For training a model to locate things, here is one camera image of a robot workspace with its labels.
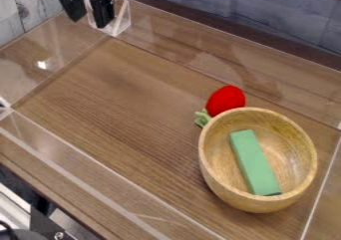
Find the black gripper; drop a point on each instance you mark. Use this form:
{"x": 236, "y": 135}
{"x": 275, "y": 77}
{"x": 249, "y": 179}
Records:
{"x": 102, "y": 7}

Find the red plush strawberry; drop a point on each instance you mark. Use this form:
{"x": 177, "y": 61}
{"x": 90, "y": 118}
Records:
{"x": 225, "y": 99}

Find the wooden bowl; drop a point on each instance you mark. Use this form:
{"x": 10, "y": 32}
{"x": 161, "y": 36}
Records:
{"x": 289, "y": 151}

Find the green rectangular block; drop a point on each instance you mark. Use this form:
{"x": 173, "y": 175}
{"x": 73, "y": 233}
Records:
{"x": 255, "y": 166}

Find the clear acrylic tray enclosure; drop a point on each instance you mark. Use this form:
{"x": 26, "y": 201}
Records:
{"x": 98, "y": 131}

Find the black metal bracket with bolt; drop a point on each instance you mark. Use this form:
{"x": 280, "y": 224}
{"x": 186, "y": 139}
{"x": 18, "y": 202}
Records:
{"x": 46, "y": 227}

